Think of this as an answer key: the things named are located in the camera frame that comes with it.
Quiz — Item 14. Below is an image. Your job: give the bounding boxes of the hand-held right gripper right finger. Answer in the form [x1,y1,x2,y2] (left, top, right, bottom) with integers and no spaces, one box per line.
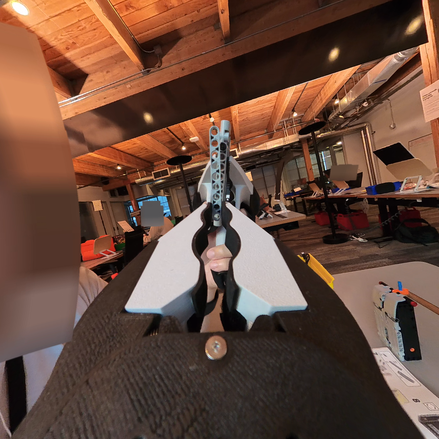
[223,202,308,332]

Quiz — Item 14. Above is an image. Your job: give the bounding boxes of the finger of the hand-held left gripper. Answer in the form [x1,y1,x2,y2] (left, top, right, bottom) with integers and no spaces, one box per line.
[198,161,215,207]
[226,156,254,211]

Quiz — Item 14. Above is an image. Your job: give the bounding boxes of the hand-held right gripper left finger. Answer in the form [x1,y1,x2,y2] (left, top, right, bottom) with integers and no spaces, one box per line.
[124,202,210,332]

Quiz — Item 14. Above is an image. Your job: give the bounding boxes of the grey perforated building beam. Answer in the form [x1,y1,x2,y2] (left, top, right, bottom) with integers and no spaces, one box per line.
[219,119,234,206]
[207,126,230,228]

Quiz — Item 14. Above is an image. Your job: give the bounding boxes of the grey office desk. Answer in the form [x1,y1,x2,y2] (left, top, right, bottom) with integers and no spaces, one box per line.
[255,209,307,239]

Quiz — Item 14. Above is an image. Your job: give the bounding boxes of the long wooden desk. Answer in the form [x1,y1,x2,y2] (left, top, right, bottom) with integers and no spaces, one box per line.
[285,188,439,241]

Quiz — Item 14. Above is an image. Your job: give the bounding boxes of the person's left hand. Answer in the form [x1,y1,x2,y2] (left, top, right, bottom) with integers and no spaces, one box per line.
[201,246,235,332]

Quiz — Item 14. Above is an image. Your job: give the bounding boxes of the black floor lamp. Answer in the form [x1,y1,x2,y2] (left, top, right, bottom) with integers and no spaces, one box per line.
[298,121,349,245]
[167,155,195,214]

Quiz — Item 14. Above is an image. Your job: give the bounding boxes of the black office chair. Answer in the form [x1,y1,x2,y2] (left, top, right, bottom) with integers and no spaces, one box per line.
[123,229,145,268]

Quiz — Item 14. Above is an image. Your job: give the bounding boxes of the yellow plastic bin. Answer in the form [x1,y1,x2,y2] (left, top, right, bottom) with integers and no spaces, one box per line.
[298,253,335,290]

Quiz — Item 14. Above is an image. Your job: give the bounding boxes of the small board on white stand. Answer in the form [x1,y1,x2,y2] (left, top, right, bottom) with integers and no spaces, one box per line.
[93,235,116,258]

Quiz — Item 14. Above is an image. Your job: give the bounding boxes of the person's torso white shirt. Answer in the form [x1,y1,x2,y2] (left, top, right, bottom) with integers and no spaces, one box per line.
[0,266,108,438]

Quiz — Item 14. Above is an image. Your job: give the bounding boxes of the orange bag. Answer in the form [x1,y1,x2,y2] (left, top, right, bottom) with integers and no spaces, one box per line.
[81,239,116,262]

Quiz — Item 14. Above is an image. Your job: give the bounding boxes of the blue plastic bin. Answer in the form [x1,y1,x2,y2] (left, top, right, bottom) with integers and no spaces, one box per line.
[365,182,402,195]

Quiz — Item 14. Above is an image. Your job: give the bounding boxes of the grey black robot module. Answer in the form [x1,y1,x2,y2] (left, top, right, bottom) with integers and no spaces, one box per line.
[372,281,422,362]

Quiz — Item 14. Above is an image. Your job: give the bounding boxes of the black duffel bag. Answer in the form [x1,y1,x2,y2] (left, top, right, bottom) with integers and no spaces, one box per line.
[393,218,439,246]

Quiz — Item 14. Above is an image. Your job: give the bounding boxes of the open instruction booklet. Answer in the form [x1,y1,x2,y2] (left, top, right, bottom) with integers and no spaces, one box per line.
[372,346,439,439]

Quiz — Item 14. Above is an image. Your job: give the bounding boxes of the silver air duct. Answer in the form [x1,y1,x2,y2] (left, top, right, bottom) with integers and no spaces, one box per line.
[135,134,299,187]

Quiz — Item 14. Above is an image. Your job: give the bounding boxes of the black body strap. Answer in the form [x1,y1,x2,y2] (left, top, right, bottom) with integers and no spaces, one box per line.
[5,357,27,433]

